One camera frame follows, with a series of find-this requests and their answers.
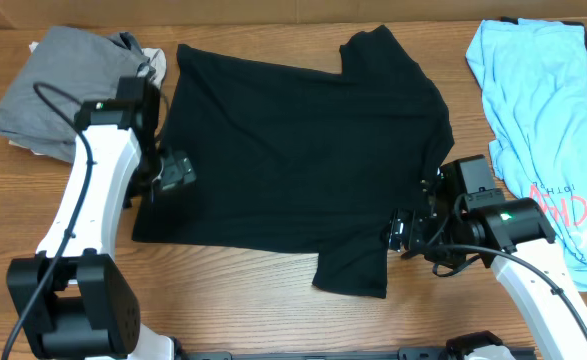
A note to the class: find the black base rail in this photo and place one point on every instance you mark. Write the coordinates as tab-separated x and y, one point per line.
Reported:
409	353

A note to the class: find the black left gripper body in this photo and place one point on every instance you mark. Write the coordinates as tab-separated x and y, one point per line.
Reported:
173	171

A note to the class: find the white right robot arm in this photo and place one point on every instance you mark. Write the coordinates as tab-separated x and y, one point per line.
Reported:
468	219

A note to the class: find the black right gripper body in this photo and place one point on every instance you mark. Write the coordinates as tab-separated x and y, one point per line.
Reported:
403	230

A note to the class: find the light blue printed t-shirt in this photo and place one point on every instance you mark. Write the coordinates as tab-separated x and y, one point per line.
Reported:
533	79

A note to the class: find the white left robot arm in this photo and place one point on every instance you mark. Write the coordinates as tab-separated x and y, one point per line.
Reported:
71	299

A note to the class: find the black t-shirt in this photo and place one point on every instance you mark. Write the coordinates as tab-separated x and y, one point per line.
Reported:
296	160

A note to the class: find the folded grey shorts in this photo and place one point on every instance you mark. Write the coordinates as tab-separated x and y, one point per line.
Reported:
85	65

